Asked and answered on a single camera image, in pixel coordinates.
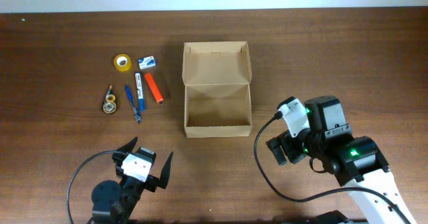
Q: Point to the white blue staples box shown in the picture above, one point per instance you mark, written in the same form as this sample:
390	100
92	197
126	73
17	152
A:
146	62

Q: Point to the orange red stapler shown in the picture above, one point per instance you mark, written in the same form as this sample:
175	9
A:
154	88

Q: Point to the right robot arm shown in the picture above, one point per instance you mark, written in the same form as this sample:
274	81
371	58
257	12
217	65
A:
317	129

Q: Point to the black yellow correction tape dispenser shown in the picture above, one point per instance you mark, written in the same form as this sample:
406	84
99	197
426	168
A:
109	105

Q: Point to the blue ballpoint pen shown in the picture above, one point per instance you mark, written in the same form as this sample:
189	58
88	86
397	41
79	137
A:
131	100

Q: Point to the white blue marker pen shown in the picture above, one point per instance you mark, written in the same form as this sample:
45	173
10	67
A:
140	93

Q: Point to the yellow clear tape roll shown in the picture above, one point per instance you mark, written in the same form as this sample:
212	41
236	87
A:
122	62

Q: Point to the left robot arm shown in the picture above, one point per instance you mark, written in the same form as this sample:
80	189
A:
114	202

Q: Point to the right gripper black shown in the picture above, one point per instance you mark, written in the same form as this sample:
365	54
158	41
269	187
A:
287	145

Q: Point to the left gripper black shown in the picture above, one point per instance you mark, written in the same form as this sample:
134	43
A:
151	182

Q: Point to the brown cardboard box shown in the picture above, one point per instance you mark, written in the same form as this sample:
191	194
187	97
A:
217	77

